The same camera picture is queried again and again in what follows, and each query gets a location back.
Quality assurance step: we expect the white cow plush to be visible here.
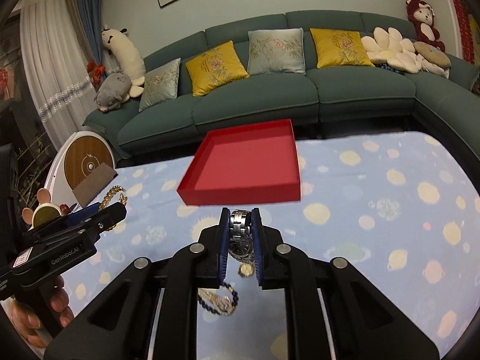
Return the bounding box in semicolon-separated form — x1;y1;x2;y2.
101;28;146;98

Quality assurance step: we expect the silver wristwatch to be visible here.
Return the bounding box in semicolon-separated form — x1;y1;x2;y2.
229;210;254;264

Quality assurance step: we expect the white flower cushion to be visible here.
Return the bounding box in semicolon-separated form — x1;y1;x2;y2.
361;27;422;74

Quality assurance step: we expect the teal sectional sofa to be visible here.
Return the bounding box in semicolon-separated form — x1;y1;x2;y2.
85;10;479;157

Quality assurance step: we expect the red tray box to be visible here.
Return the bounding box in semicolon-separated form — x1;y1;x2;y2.
176;119;301;206

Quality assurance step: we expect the yellow cushion left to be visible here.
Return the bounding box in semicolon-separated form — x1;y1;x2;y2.
185;41;250;97

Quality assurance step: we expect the red wall banner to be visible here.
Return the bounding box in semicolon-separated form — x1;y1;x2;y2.
452;0;474;63

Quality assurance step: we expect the small mouse ear mirror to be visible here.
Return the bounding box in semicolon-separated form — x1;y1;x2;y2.
21;188;71;230

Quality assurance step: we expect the blue patterned tablecloth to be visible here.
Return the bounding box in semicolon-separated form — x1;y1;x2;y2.
64;132;479;354

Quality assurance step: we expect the yellow cushion right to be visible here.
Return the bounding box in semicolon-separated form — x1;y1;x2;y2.
310;28;374;69

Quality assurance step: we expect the red tassel ornament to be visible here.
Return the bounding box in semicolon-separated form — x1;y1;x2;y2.
86;60;106;88

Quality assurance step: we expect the red monkey plush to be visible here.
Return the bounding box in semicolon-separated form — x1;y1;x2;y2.
405;0;446;52

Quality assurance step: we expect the gold chain bracelet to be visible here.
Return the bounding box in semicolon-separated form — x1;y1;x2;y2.
97;184;130;233

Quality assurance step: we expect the round beige cushion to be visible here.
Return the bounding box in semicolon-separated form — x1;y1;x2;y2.
413;41;452;69

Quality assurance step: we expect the blue curtain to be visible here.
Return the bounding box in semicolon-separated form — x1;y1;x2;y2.
75;0;103;65

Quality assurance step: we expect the white sheer curtain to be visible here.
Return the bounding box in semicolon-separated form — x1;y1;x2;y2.
19;0;96;150

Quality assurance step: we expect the left hand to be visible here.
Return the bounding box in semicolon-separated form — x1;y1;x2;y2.
6;274;75;349

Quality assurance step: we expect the black bead bracelet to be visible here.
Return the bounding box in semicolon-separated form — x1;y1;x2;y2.
197;281;240;317

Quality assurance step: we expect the brown cardboard piece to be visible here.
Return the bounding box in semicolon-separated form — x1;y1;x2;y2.
73;163;118;208

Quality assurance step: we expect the grey pig plush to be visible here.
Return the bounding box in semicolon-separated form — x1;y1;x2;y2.
94;73;131;113

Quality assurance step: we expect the grey-blue cushion centre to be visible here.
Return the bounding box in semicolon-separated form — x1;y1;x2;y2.
247;28;306;76

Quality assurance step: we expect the white round wooden device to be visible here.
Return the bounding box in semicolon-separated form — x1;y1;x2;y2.
44;131;115;206

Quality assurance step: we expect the grey-blue cushion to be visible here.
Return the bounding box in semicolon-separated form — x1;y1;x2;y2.
139;58;181;112
247;28;306;76

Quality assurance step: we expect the yellow cushion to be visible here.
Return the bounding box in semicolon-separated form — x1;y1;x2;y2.
310;28;374;69
185;41;250;97

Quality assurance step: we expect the grey-blue cushion left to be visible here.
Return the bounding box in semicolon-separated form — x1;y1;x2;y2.
139;58;181;112

